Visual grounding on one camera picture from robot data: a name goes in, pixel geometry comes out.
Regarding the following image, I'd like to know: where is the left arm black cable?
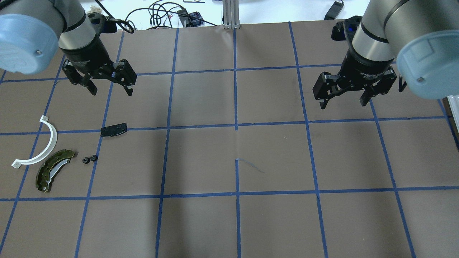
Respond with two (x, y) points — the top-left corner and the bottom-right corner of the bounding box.
(94, 0), (135, 34)

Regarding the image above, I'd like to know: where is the black brake pad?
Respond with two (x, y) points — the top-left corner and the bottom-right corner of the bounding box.
(100, 123), (128, 138)

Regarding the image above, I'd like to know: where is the green brake shoe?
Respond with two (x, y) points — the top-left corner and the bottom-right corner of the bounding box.
(36, 149), (76, 192)

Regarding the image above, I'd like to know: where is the white curved plastic bracket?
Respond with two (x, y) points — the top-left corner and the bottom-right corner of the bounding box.
(11, 115), (58, 169)

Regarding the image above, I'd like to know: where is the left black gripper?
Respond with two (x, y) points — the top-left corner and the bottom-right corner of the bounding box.
(62, 14), (137, 96)

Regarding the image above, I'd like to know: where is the aluminium frame post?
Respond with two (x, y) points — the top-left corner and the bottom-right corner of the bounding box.
(222, 0), (241, 29)

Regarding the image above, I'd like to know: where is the black power adapter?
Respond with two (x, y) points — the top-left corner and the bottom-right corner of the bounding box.
(323, 0), (344, 20)

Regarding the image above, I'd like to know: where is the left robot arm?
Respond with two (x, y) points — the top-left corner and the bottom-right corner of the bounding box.
(0, 0), (137, 96)

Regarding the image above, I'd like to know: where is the metal tray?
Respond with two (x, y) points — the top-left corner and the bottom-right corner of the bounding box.
(446, 95), (459, 131)

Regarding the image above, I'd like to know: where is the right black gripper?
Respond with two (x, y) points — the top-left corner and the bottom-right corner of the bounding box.
(312, 16), (397, 110)

